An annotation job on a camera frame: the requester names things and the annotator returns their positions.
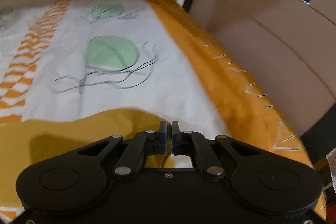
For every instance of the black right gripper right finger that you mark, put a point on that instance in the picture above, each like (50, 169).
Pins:
(197, 147)

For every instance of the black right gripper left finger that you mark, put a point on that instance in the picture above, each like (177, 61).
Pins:
(142, 145)

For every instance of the mustard yellow garment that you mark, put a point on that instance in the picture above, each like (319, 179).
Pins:
(28, 142)

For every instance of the white patterned bed cover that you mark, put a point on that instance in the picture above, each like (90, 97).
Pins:
(65, 60)

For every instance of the white wooden bed frame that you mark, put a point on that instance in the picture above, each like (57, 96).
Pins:
(288, 46)

